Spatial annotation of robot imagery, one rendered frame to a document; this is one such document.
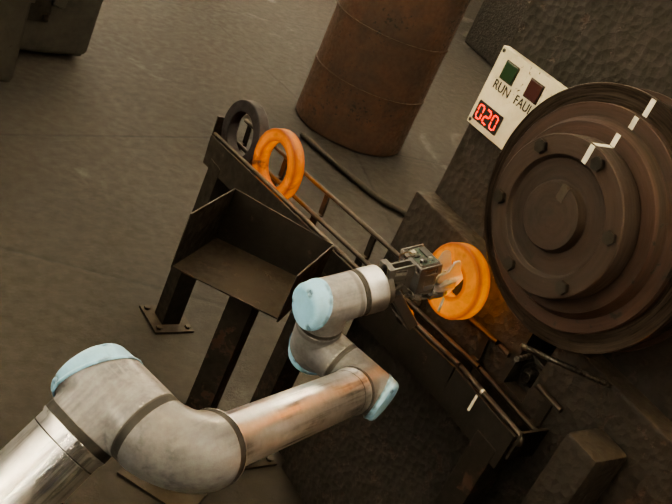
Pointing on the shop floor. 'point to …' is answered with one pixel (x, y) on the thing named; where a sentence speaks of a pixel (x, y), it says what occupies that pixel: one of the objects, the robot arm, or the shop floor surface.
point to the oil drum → (377, 70)
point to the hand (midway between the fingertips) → (460, 273)
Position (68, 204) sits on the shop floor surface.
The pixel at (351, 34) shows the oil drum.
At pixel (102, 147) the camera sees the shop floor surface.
